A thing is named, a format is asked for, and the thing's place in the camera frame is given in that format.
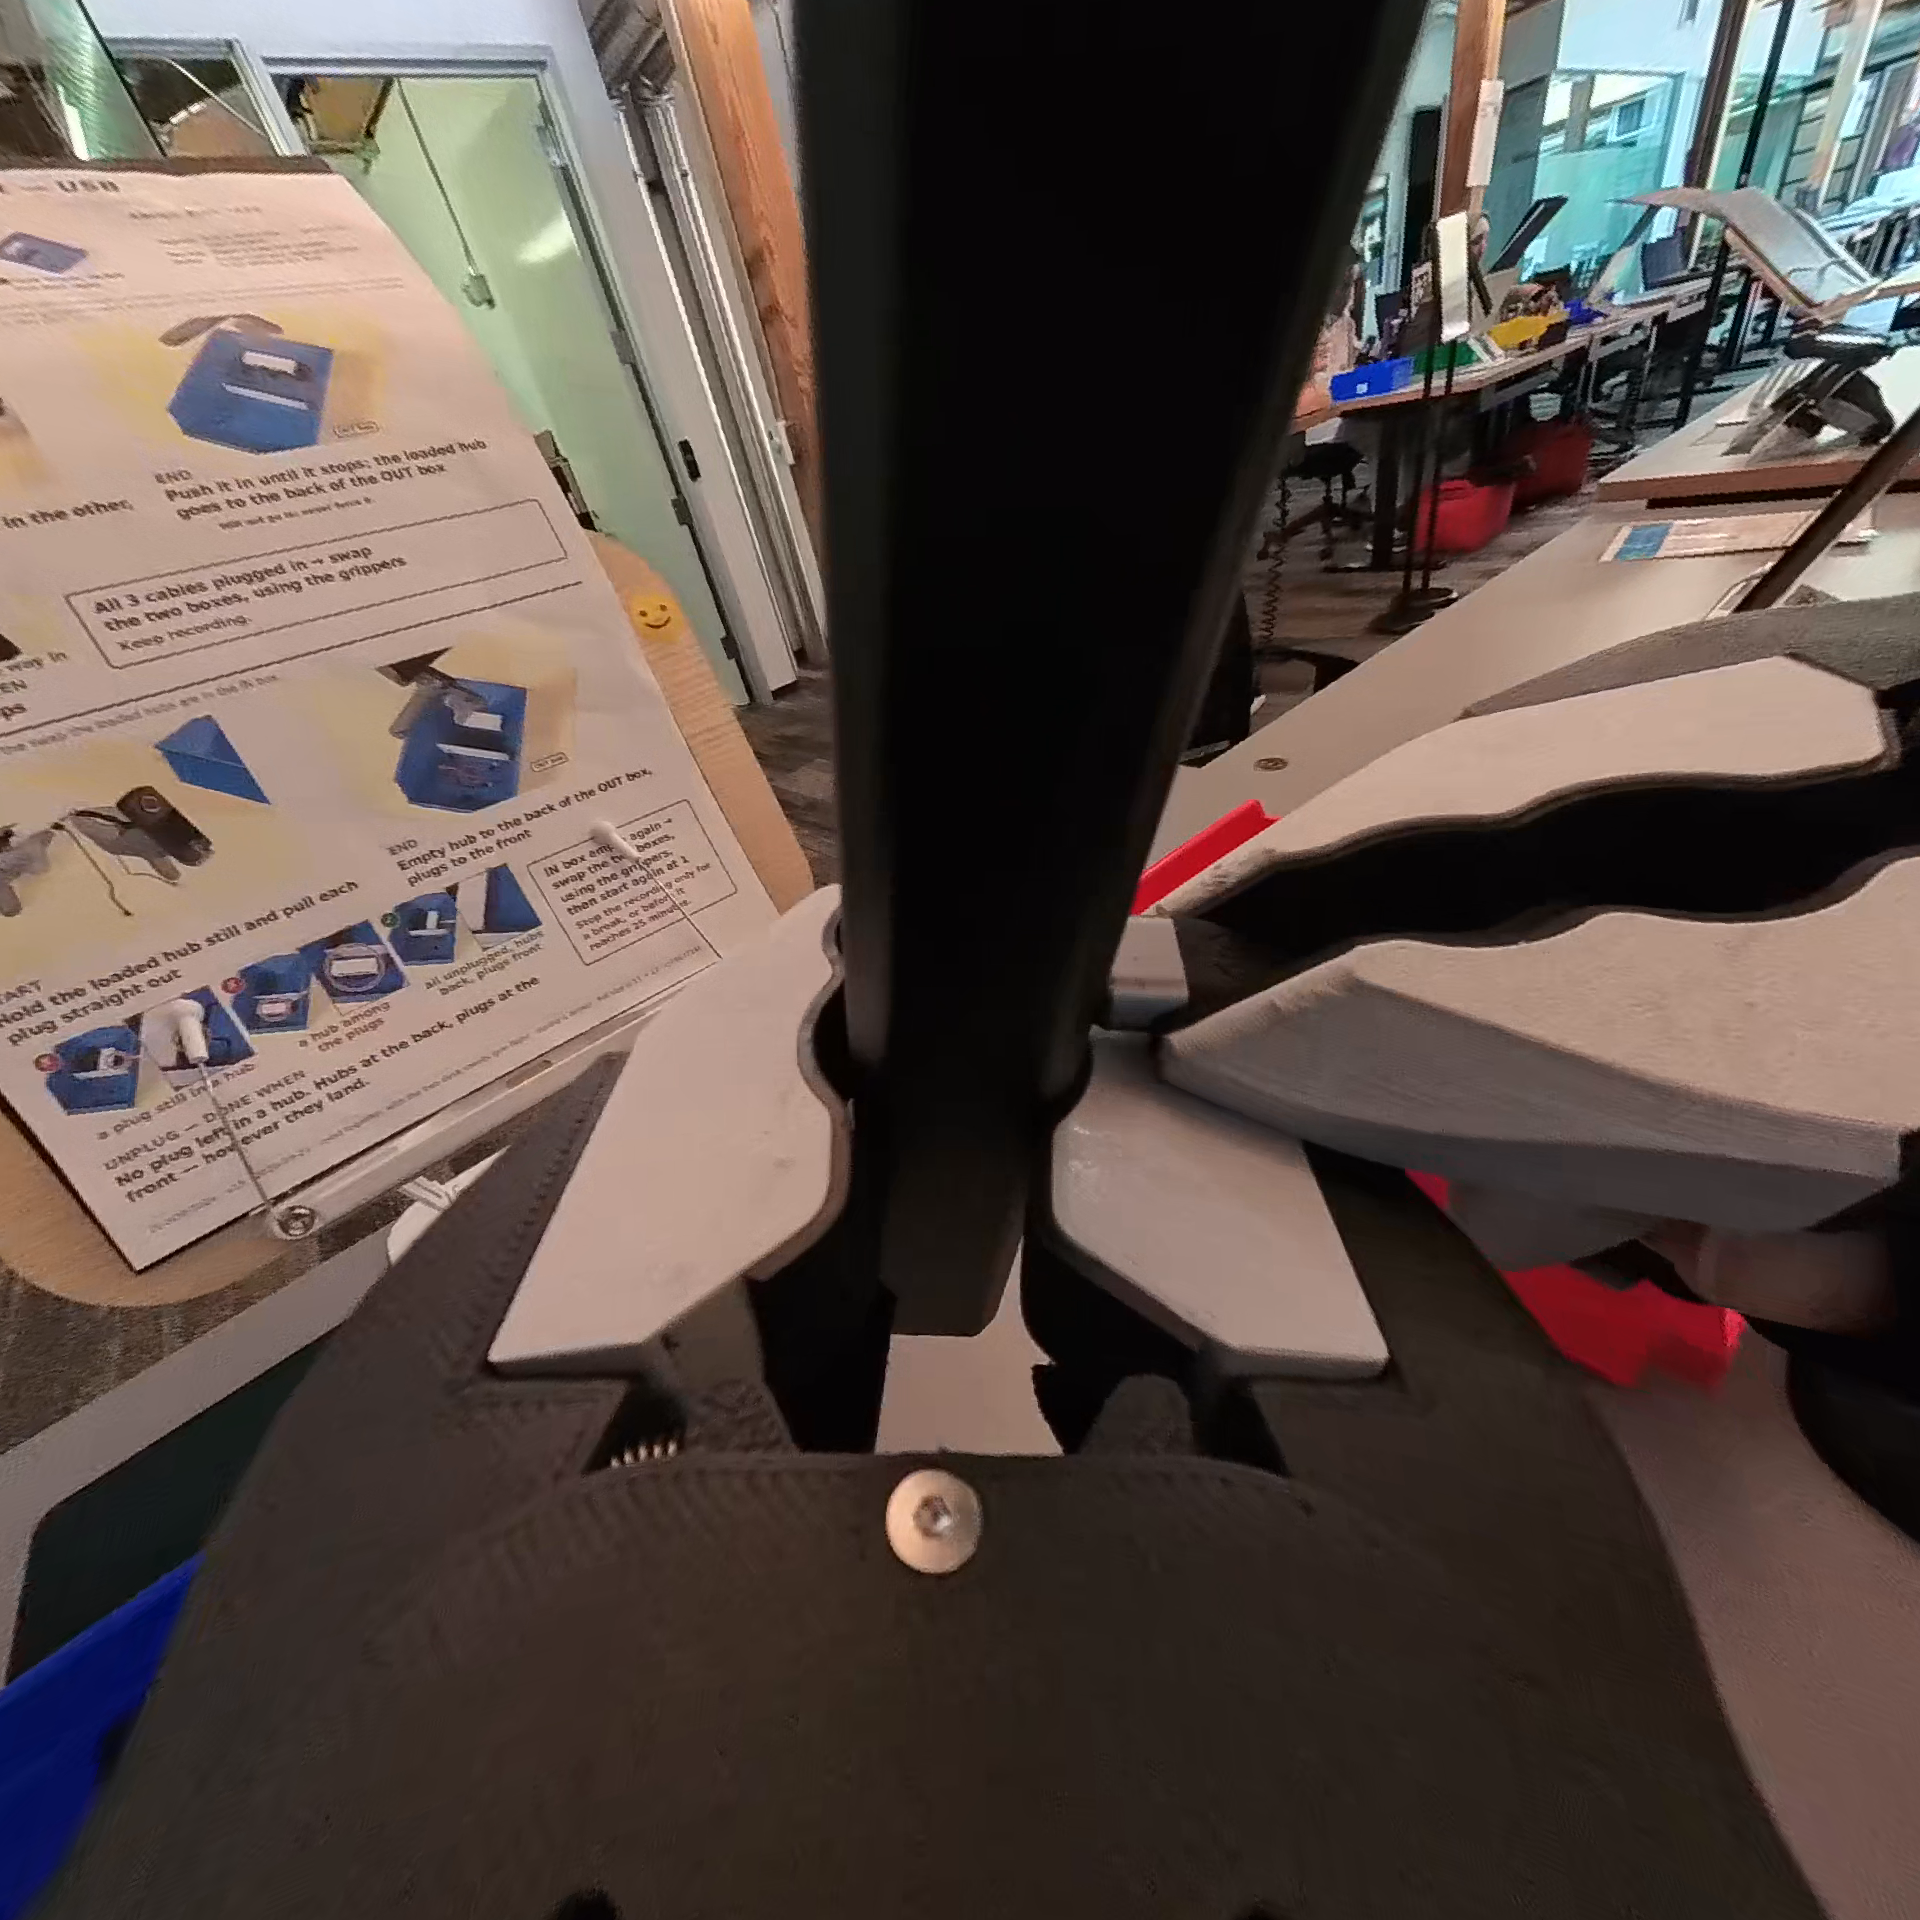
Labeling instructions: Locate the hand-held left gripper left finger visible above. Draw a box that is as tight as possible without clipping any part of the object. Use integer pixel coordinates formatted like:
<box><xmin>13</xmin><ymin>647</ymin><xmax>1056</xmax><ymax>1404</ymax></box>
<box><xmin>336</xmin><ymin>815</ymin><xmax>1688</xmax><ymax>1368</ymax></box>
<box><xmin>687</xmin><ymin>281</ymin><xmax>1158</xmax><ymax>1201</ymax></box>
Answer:
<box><xmin>481</xmin><ymin>885</ymin><xmax>902</xmax><ymax>1455</ymax></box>

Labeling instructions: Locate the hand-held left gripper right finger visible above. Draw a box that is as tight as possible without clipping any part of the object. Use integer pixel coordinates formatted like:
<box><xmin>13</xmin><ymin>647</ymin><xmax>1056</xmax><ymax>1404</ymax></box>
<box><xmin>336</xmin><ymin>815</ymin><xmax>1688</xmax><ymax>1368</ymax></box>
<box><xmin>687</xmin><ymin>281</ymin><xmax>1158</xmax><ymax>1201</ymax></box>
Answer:
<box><xmin>1024</xmin><ymin>914</ymin><xmax>1395</xmax><ymax>1455</ymax></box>

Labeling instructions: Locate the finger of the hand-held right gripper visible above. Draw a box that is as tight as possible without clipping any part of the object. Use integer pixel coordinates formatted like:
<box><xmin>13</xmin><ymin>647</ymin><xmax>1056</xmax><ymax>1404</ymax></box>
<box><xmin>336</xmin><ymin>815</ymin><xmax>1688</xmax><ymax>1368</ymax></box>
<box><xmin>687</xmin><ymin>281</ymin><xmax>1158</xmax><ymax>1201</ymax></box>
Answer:
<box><xmin>1151</xmin><ymin>660</ymin><xmax>1904</xmax><ymax>976</ymax></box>
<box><xmin>1158</xmin><ymin>877</ymin><xmax>1920</xmax><ymax>1340</ymax></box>

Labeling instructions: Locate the red storage bin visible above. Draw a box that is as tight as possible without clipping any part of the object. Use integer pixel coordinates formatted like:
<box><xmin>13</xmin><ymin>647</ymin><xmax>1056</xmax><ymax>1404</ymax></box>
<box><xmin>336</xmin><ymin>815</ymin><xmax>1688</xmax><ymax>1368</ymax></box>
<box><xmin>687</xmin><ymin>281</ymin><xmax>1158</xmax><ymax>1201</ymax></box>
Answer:
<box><xmin>1127</xmin><ymin>800</ymin><xmax>1750</xmax><ymax>1395</ymax></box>

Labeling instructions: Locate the black usb hub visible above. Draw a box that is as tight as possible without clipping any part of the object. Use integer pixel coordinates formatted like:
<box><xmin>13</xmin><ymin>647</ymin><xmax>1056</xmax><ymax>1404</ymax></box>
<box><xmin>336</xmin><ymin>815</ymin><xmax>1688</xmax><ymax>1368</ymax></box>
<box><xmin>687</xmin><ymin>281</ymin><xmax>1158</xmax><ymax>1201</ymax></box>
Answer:
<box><xmin>790</xmin><ymin>0</ymin><xmax>1431</xmax><ymax>1340</ymax></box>

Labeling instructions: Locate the blue storage bin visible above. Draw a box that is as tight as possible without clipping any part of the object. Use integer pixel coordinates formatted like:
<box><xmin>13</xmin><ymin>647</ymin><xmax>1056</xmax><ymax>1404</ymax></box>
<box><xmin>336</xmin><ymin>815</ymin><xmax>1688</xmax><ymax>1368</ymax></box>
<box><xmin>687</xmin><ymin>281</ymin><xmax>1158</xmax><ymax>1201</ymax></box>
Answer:
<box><xmin>0</xmin><ymin>1549</ymin><xmax>207</xmax><ymax>1871</ymax></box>

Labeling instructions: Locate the blue printed paper sheet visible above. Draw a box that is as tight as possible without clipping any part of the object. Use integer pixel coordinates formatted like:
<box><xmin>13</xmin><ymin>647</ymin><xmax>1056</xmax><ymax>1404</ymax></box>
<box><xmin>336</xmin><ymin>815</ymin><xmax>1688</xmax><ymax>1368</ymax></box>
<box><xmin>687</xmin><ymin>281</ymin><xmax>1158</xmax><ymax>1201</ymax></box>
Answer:
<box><xmin>1593</xmin><ymin>509</ymin><xmax>1881</xmax><ymax>568</ymax></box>

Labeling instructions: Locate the grey metal rod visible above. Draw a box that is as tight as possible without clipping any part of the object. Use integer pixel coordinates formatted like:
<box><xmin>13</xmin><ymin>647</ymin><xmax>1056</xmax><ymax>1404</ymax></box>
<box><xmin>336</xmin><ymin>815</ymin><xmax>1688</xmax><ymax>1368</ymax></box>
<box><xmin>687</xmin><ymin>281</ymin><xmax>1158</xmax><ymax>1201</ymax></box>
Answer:
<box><xmin>1725</xmin><ymin>434</ymin><xmax>1920</xmax><ymax>616</ymax></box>

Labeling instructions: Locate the black pole stand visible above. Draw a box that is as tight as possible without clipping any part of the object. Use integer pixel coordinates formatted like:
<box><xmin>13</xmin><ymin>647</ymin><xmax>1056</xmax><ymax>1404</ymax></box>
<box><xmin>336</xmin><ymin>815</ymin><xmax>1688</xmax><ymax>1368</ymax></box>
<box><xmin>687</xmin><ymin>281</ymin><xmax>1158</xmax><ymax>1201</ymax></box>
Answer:
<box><xmin>1368</xmin><ymin>210</ymin><xmax>1478</xmax><ymax>636</ymax></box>

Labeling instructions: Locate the grey laptop stand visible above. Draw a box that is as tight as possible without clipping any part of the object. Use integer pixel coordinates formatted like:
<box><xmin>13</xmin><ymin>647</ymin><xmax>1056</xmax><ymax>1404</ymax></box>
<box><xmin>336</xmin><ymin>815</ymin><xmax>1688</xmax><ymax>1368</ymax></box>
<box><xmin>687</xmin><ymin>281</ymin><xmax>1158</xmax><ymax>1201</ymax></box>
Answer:
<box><xmin>1717</xmin><ymin>328</ymin><xmax>1904</xmax><ymax>457</ymax></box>

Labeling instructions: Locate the black swivel chair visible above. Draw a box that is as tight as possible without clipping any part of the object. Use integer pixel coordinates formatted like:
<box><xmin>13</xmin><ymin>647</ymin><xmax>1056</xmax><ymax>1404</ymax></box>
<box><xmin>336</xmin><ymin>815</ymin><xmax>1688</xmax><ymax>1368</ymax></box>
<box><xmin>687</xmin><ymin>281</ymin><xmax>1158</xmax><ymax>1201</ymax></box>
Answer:
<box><xmin>1270</xmin><ymin>432</ymin><xmax>1377</xmax><ymax>577</ymax></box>

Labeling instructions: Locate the tilted display board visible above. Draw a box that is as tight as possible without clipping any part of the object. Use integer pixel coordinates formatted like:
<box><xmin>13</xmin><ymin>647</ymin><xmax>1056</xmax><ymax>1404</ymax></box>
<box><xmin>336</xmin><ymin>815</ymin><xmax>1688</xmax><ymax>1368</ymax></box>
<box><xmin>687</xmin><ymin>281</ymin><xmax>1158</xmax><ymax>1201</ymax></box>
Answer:
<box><xmin>1628</xmin><ymin>183</ymin><xmax>1900</xmax><ymax>324</ymax></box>

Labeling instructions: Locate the printed instruction sheet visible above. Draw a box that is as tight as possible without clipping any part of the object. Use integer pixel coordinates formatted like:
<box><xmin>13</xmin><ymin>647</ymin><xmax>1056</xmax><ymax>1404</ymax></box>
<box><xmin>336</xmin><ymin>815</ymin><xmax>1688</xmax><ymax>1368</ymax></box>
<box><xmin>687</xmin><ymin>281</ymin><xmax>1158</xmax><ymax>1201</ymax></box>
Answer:
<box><xmin>0</xmin><ymin>162</ymin><xmax>781</xmax><ymax>1274</ymax></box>

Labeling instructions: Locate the glass door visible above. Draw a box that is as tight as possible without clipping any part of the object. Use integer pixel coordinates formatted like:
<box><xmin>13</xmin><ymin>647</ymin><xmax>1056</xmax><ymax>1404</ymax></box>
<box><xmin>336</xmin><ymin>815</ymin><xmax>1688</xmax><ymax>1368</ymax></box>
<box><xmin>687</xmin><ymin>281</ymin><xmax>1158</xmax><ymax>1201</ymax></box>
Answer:
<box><xmin>262</xmin><ymin>58</ymin><xmax>804</xmax><ymax>706</ymax></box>

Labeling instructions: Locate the wooden support column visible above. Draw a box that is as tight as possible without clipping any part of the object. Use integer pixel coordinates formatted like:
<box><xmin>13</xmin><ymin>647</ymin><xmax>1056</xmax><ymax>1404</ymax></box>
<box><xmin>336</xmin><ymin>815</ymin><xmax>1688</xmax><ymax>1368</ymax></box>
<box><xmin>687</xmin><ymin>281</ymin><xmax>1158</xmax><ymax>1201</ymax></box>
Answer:
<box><xmin>655</xmin><ymin>0</ymin><xmax>841</xmax><ymax>671</ymax></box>

